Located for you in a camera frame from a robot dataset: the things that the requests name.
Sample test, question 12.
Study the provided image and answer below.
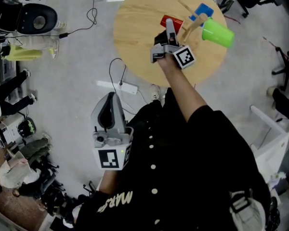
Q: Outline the person's black buttoned shirt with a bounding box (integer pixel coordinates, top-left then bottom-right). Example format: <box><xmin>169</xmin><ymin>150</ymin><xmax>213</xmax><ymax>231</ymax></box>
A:
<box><xmin>73</xmin><ymin>87</ymin><xmax>272</xmax><ymax>231</ymax></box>

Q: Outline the pile of black stands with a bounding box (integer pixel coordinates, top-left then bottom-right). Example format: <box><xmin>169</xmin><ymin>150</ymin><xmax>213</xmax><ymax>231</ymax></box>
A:
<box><xmin>33</xmin><ymin>159</ymin><xmax>97</xmax><ymax>224</ymax></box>

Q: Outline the person's white shoe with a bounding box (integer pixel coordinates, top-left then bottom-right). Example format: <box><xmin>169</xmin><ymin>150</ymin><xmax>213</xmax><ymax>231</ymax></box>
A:
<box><xmin>149</xmin><ymin>84</ymin><xmax>161</xmax><ymax>101</ymax></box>

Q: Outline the black power cable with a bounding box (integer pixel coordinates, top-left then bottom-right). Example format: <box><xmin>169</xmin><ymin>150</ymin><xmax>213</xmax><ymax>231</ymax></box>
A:
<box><xmin>59</xmin><ymin>0</ymin><xmax>98</xmax><ymax>39</ymax></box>

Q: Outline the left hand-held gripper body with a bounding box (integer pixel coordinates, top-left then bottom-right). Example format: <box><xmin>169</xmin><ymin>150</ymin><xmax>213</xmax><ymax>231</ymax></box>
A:
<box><xmin>92</xmin><ymin>128</ymin><xmax>134</xmax><ymax>171</ymax></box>

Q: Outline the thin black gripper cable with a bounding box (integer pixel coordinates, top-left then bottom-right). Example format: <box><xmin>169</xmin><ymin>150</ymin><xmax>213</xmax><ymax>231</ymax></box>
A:
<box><xmin>108</xmin><ymin>57</ymin><xmax>127</xmax><ymax>87</ymax></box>

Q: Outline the wooden cup tree stand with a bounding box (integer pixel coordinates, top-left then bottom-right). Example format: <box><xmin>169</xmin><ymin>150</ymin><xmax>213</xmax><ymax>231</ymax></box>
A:
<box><xmin>177</xmin><ymin>0</ymin><xmax>209</xmax><ymax>45</ymax></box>

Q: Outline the grey bag with black strap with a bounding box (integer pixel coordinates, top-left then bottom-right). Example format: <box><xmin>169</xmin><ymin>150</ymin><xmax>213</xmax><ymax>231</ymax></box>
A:
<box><xmin>228</xmin><ymin>190</ymin><xmax>267</xmax><ymax>231</ymax></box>

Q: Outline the white side table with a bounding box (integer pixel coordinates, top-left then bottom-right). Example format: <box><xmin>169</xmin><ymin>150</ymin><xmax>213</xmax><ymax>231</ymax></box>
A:
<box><xmin>249</xmin><ymin>104</ymin><xmax>289</xmax><ymax>176</ymax></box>

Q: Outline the round wooden table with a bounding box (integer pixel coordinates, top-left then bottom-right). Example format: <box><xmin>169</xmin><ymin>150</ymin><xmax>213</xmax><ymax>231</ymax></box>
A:
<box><xmin>113</xmin><ymin>0</ymin><xmax>228</xmax><ymax>88</ymax></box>

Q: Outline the yellow-green folded cloth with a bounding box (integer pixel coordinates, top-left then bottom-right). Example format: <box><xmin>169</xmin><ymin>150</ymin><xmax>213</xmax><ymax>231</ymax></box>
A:
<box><xmin>1</xmin><ymin>44</ymin><xmax>43</xmax><ymax>62</ymax></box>

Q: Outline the green cup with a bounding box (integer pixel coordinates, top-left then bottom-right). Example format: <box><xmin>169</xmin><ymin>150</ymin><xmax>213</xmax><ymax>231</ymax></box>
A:
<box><xmin>201</xmin><ymin>17</ymin><xmax>235</xmax><ymax>49</ymax></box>

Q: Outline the person's right forearm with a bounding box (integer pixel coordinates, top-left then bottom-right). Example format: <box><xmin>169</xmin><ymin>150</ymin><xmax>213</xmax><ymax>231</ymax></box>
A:
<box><xmin>157</xmin><ymin>56</ymin><xmax>208</xmax><ymax>123</ymax></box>

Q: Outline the red cup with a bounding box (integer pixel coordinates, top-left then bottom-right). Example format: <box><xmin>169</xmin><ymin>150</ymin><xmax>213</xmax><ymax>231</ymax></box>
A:
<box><xmin>159</xmin><ymin>14</ymin><xmax>184</xmax><ymax>32</ymax></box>

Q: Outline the person's left forearm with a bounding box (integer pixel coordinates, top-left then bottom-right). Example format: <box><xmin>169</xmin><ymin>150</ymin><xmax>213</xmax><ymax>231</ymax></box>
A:
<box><xmin>98</xmin><ymin>169</ymin><xmax>119</xmax><ymax>195</ymax></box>

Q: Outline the black and green helmet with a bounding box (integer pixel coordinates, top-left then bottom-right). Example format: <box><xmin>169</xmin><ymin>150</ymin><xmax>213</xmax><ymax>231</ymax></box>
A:
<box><xmin>17</xmin><ymin>117</ymin><xmax>37</xmax><ymax>138</ymax></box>

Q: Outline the white box device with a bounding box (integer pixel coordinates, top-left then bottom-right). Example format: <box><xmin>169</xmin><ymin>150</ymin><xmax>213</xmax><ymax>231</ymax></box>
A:
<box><xmin>0</xmin><ymin>115</ymin><xmax>24</xmax><ymax>149</ymax></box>

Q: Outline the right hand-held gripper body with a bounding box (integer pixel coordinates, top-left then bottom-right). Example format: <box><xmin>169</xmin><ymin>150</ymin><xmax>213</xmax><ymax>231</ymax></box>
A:
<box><xmin>150</xmin><ymin>31</ymin><xmax>196</xmax><ymax>70</ymax></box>

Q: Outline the blue cup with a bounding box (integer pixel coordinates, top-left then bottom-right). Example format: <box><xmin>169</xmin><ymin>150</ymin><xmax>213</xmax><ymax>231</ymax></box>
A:
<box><xmin>188</xmin><ymin>3</ymin><xmax>215</xmax><ymax>22</ymax></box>

